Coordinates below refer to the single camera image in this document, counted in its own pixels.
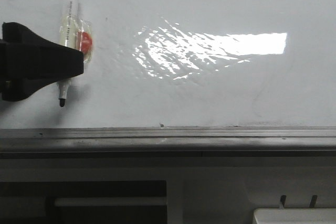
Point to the white horizontal bar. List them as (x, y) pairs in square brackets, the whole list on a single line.
[(110, 201)]

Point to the white whiteboard with metal frame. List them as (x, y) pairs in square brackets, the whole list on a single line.
[(184, 76)]

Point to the white whiteboard marker black tip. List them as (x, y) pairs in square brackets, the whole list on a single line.
[(68, 28)]

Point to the white slotted metal shelf frame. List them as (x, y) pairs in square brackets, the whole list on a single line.
[(197, 189)]

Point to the white tray under board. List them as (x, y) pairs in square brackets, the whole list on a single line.
[(304, 215)]

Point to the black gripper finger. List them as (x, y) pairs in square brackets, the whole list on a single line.
[(27, 55), (20, 89)]

